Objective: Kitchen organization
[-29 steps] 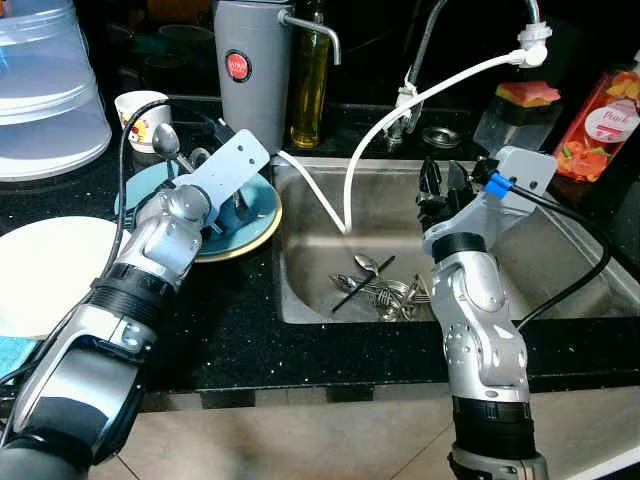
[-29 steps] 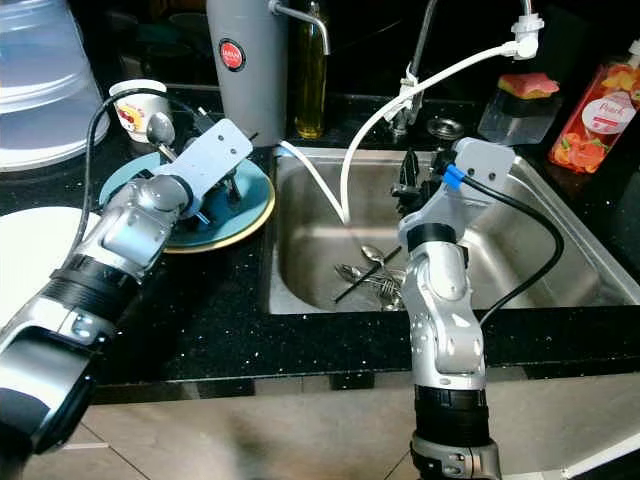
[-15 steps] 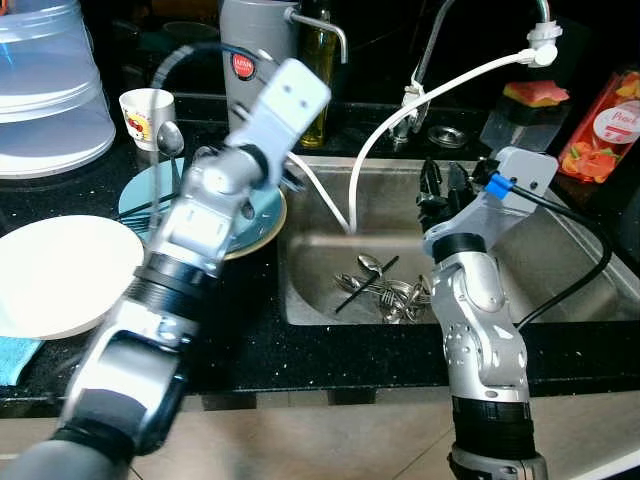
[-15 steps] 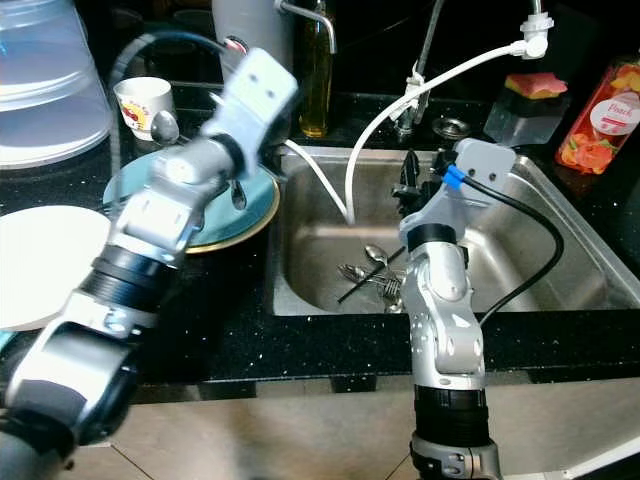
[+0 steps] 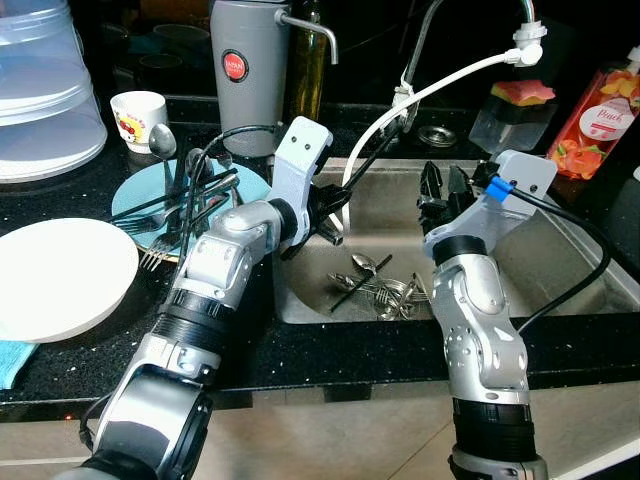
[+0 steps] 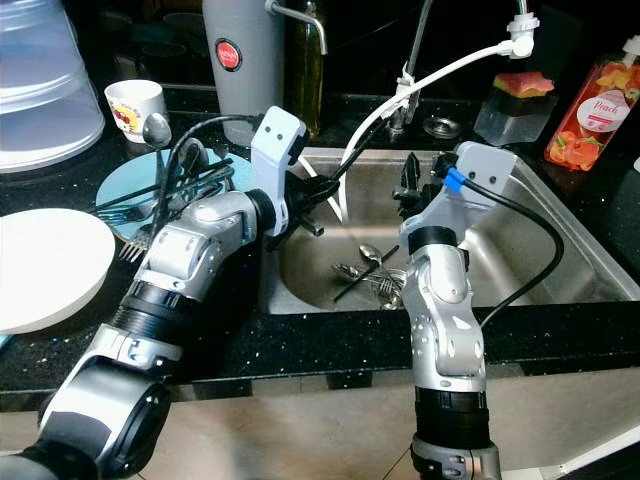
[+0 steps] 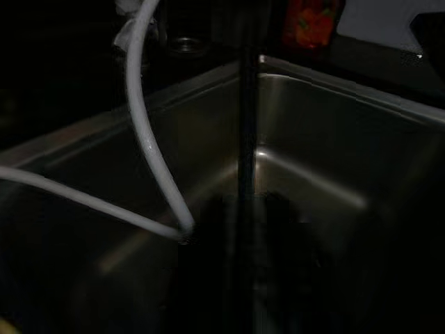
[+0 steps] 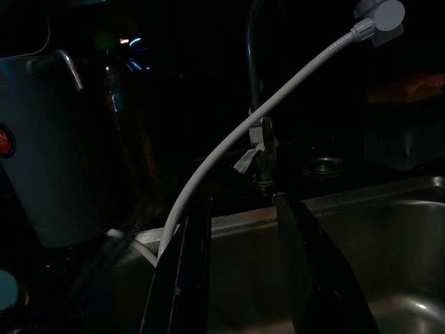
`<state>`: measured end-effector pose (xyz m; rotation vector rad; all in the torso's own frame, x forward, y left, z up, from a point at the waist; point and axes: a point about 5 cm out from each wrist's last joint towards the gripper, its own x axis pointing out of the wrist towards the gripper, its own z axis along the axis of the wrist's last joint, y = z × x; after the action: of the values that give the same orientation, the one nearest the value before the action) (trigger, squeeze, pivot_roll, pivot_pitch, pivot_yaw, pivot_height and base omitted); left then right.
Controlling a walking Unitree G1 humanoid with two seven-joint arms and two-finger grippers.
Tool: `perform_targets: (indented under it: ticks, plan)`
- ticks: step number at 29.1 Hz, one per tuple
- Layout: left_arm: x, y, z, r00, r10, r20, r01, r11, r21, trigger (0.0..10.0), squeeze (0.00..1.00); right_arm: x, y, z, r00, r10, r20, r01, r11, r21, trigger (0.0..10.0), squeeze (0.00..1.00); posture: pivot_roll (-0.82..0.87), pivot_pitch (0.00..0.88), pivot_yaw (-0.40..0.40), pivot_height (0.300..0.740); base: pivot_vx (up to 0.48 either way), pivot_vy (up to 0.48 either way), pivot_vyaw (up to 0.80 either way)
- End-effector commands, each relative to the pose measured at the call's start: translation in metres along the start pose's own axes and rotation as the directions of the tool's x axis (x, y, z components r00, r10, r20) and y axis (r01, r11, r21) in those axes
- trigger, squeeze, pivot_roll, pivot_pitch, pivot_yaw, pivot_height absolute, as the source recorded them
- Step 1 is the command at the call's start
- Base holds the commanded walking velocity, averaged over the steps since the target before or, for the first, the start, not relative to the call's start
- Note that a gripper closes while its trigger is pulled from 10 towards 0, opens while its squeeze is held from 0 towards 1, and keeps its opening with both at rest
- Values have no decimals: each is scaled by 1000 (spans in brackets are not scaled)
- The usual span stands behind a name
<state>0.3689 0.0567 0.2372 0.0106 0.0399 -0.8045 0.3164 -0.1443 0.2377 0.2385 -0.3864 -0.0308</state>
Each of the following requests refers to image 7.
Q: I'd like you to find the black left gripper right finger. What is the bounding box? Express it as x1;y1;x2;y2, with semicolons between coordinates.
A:
259;194;334;334

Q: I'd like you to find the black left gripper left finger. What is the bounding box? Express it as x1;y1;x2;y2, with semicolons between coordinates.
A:
179;194;241;334

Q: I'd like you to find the stainless steel sink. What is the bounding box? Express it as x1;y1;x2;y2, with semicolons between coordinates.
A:
0;54;445;334

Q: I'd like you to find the round metal countertop fitting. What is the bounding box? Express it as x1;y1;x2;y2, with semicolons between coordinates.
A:
166;36;204;55

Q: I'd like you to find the peach soap bottle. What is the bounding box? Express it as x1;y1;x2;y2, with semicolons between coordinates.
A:
281;0;345;51

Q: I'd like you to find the white tie on faucet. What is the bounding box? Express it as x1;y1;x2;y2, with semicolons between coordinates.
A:
113;0;157;48

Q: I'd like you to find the white cutting board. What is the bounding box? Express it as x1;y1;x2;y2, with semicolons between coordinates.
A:
335;0;445;58

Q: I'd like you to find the white hose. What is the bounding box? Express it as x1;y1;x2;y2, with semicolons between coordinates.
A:
0;0;195;241

